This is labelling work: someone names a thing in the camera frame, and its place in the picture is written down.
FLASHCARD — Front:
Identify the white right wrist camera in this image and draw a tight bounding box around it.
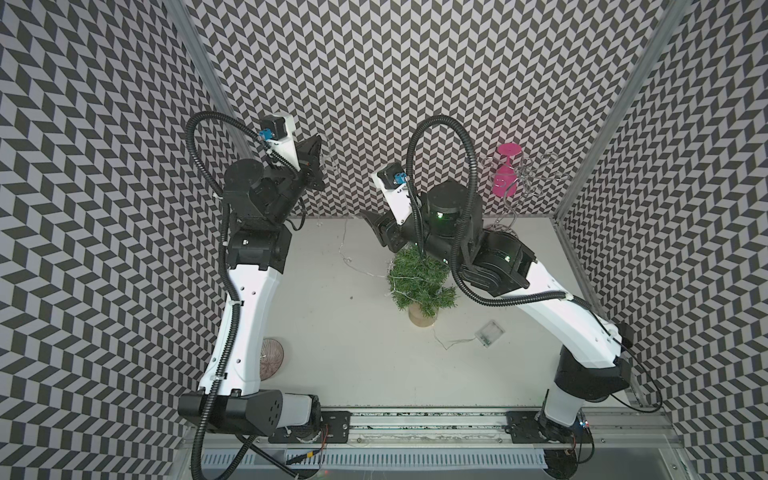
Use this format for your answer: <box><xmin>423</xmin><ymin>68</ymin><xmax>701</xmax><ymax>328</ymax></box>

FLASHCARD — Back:
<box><xmin>371</xmin><ymin>162</ymin><xmax>413</xmax><ymax>226</ymax></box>

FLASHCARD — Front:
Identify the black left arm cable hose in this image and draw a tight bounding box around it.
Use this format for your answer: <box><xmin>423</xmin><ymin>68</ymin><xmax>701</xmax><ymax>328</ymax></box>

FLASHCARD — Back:
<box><xmin>184</xmin><ymin>110</ymin><xmax>271</xmax><ymax>480</ymax></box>

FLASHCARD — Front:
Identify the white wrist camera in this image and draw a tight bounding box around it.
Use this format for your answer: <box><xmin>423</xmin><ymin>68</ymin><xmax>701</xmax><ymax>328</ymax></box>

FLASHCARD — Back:
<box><xmin>259</xmin><ymin>113</ymin><xmax>300</xmax><ymax>172</ymax></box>
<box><xmin>371</xmin><ymin>162</ymin><xmax>413</xmax><ymax>226</ymax></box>

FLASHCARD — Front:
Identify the aluminium corner post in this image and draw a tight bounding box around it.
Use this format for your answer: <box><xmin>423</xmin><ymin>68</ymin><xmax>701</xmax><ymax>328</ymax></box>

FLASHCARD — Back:
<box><xmin>163</xmin><ymin>0</ymin><xmax>256</xmax><ymax>160</ymax></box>
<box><xmin>553</xmin><ymin>1</ymin><xmax>692</xmax><ymax>224</ymax></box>

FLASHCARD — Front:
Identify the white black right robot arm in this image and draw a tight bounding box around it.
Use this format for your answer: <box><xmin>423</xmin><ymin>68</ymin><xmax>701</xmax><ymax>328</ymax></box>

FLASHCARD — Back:
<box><xmin>362</xmin><ymin>173</ymin><xmax>633</xmax><ymax>428</ymax></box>

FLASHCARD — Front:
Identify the aluminium corner post right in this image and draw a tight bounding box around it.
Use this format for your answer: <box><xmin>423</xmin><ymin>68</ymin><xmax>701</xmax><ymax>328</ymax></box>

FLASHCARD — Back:
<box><xmin>553</xmin><ymin>1</ymin><xmax>692</xmax><ymax>224</ymax></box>

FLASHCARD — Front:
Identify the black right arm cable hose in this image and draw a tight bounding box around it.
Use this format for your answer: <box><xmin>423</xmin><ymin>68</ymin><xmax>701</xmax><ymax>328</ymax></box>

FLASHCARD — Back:
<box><xmin>406</xmin><ymin>115</ymin><xmax>568</xmax><ymax>308</ymax></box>

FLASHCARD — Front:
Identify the aluminium front rail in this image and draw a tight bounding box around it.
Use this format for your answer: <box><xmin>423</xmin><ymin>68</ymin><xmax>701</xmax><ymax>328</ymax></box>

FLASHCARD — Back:
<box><xmin>179</xmin><ymin>406</ymin><xmax>685</xmax><ymax>451</ymax></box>

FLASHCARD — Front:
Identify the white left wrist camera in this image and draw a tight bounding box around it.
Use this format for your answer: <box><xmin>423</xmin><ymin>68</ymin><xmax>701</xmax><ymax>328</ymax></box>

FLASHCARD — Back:
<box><xmin>259</xmin><ymin>113</ymin><xmax>300</xmax><ymax>172</ymax></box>

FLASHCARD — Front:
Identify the clear battery box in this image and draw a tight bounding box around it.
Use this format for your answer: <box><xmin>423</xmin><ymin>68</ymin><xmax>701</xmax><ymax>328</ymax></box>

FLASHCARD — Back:
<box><xmin>475</xmin><ymin>320</ymin><xmax>505</xmax><ymax>348</ymax></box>

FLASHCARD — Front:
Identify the pink wine glass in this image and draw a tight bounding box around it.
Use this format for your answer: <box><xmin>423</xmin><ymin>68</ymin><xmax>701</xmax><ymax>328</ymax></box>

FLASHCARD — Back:
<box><xmin>492</xmin><ymin>143</ymin><xmax>523</xmax><ymax>199</ymax></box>

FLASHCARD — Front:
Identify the small green christmas tree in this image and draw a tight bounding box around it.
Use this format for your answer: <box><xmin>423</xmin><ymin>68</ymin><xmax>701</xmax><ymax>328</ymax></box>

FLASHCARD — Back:
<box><xmin>387</xmin><ymin>246</ymin><xmax>457</xmax><ymax>328</ymax></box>

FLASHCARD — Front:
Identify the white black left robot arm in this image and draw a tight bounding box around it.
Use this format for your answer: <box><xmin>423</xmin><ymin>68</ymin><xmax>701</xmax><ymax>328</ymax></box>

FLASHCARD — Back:
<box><xmin>178</xmin><ymin>135</ymin><xmax>325</xmax><ymax>437</ymax></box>

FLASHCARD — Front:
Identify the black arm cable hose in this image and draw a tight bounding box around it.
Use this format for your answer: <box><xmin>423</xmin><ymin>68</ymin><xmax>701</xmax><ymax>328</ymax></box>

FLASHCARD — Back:
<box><xmin>406</xmin><ymin>115</ymin><xmax>568</xmax><ymax>308</ymax></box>
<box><xmin>184</xmin><ymin>110</ymin><xmax>271</xmax><ymax>480</ymax></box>

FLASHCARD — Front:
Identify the aluminium corner post left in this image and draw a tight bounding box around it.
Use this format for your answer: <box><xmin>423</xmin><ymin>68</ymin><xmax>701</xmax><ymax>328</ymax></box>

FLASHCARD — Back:
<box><xmin>163</xmin><ymin>0</ymin><xmax>256</xmax><ymax>160</ymax></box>

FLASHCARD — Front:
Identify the pink glass plate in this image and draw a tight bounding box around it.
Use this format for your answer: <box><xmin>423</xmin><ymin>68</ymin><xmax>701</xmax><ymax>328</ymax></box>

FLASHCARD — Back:
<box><xmin>260</xmin><ymin>338</ymin><xmax>285</xmax><ymax>381</ymax></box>

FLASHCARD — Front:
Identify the clear wire string light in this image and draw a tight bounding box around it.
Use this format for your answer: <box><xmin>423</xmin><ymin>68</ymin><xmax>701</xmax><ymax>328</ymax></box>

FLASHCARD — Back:
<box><xmin>320</xmin><ymin>149</ymin><xmax>481</xmax><ymax>351</ymax></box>

